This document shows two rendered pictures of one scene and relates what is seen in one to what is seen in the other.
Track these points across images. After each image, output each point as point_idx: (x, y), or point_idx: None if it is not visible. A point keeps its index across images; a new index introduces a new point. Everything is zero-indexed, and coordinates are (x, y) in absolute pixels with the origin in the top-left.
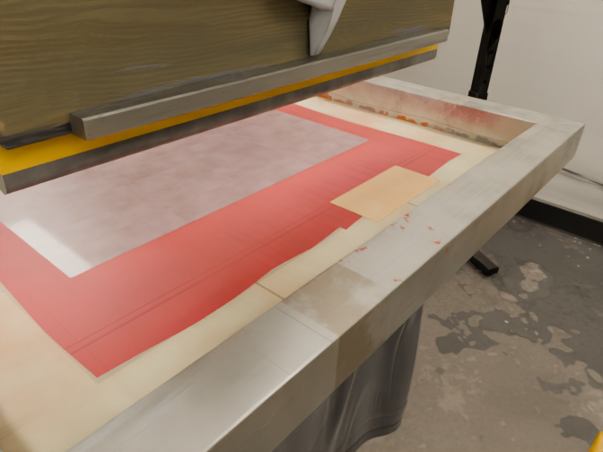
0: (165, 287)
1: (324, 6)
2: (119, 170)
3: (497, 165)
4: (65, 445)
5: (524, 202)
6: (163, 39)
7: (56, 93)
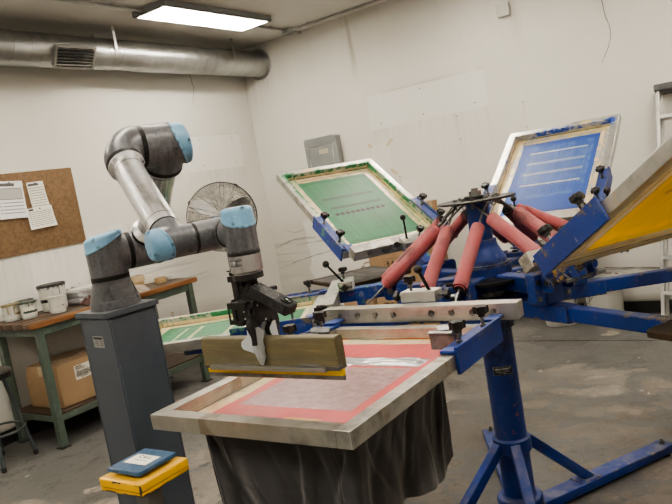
0: (235, 412)
1: (254, 353)
2: (301, 389)
3: (288, 421)
4: None
5: (290, 441)
6: (227, 354)
7: (211, 360)
